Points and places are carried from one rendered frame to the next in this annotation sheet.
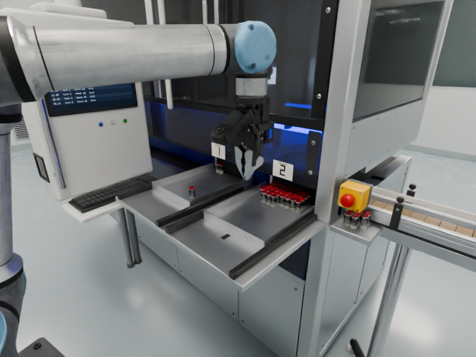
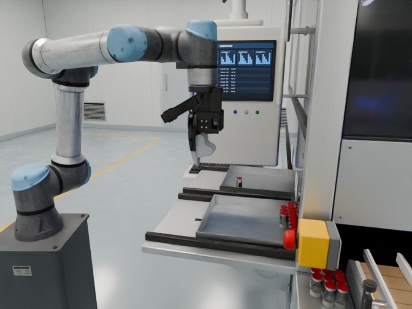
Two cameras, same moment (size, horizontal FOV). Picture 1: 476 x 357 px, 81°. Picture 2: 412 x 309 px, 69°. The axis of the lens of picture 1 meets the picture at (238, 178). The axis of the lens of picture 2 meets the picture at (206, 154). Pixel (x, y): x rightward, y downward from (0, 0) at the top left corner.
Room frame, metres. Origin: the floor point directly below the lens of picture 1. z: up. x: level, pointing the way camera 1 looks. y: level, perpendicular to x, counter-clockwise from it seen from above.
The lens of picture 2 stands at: (0.29, -0.71, 1.34)
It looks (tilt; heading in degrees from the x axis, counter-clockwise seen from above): 16 degrees down; 59
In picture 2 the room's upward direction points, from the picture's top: straight up
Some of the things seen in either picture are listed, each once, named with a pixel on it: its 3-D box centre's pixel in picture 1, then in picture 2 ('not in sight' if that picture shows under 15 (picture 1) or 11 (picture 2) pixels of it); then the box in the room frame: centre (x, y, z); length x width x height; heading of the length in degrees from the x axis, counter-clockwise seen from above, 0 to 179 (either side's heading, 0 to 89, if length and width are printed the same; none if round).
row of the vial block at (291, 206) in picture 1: (279, 199); (291, 222); (0.92, -0.15, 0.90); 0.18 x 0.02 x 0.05; 47
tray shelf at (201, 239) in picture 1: (218, 207); (244, 203); (0.92, 0.07, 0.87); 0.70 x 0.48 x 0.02; 46
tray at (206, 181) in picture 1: (203, 182); (267, 181); (1.09, 0.15, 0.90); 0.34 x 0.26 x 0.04; 136
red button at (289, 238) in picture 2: (348, 200); (292, 240); (0.73, -0.33, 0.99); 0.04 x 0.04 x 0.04; 46
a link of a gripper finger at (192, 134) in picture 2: (251, 148); (193, 133); (0.66, -0.03, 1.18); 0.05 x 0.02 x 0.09; 46
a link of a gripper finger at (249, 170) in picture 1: (255, 163); (202, 151); (0.68, -0.05, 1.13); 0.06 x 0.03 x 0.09; 136
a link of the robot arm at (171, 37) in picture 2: not in sight; (164, 46); (0.62, 0.05, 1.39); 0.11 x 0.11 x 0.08; 30
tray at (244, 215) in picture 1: (265, 209); (261, 221); (0.85, -0.09, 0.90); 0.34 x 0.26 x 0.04; 137
